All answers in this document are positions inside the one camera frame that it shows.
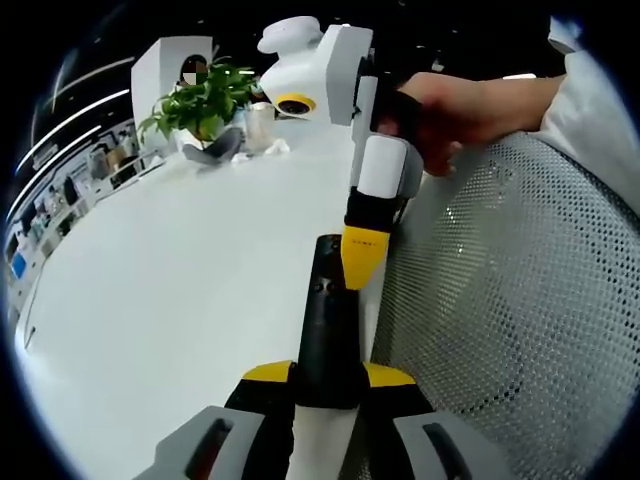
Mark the person's right hand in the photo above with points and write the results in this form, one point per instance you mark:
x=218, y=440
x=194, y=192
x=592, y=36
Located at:
x=475, y=110

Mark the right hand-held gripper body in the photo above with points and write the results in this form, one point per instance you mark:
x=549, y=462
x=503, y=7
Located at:
x=330, y=70

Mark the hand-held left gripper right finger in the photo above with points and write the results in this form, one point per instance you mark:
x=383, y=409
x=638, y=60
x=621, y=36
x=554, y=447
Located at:
x=400, y=435

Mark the grey curved object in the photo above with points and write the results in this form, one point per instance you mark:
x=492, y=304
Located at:
x=215, y=147

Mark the grey mesh chair back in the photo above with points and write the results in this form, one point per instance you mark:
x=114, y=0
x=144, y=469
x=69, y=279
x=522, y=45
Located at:
x=525, y=300

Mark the black remote control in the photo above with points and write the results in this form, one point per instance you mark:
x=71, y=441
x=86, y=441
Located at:
x=327, y=340

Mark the green potted plant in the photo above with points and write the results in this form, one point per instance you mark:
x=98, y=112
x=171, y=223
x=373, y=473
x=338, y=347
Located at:
x=200, y=105

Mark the clear plastic bottle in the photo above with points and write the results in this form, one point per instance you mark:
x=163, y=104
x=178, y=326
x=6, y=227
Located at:
x=259, y=125

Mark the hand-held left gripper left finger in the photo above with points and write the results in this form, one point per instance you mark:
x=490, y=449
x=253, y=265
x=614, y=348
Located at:
x=250, y=430

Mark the crumpled white tissue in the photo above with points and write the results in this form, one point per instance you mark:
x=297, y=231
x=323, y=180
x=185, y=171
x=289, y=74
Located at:
x=277, y=147

